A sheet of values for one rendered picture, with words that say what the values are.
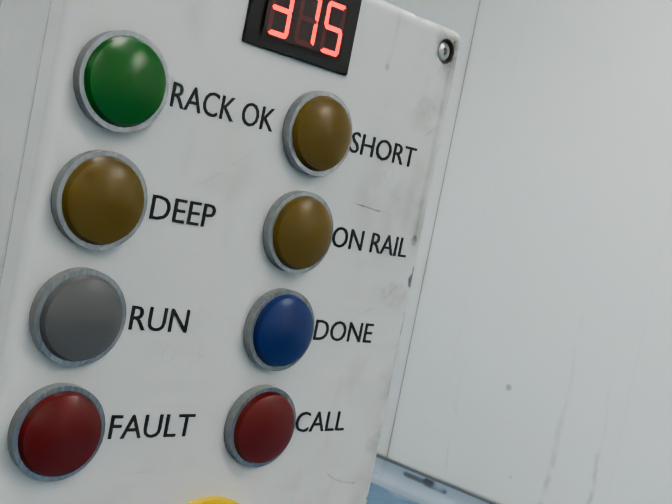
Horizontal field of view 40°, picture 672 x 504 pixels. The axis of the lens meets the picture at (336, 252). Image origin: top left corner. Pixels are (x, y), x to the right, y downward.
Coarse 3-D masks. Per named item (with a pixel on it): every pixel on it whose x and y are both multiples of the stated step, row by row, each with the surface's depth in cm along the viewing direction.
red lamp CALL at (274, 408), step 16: (256, 400) 33; (272, 400) 33; (240, 416) 33; (256, 416) 33; (272, 416) 33; (288, 416) 34; (240, 432) 33; (256, 432) 33; (272, 432) 33; (288, 432) 34; (240, 448) 33; (256, 448) 33; (272, 448) 34
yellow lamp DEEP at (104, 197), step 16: (96, 160) 27; (112, 160) 28; (80, 176) 27; (96, 176) 27; (112, 176) 27; (128, 176) 28; (64, 192) 27; (80, 192) 27; (96, 192) 27; (112, 192) 28; (128, 192) 28; (64, 208) 27; (80, 208) 27; (96, 208) 27; (112, 208) 28; (128, 208) 28; (80, 224) 27; (96, 224) 27; (112, 224) 28; (128, 224) 28; (96, 240) 28; (112, 240) 28
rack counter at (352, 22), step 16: (256, 0) 31; (352, 0) 33; (256, 16) 31; (352, 16) 33; (256, 32) 31; (352, 32) 34; (272, 48) 31; (288, 48) 32; (320, 64) 33; (336, 64) 33
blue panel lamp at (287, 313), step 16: (272, 304) 33; (288, 304) 33; (304, 304) 34; (272, 320) 33; (288, 320) 33; (304, 320) 34; (256, 336) 33; (272, 336) 33; (288, 336) 33; (304, 336) 34; (256, 352) 33; (272, 352) 33; (288, 352) 33
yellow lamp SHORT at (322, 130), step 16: (320, 96) 33; (304, 112) 32; (320, 112) 32; (336, 112) 33; (304, 128) 32; (320, 128) 33; (336, 128) 33; (304, 144) 32; (320, 144) 33; (336, 144) 33; (304, 160) 33; (320, 160) 33; (336, 160) 33
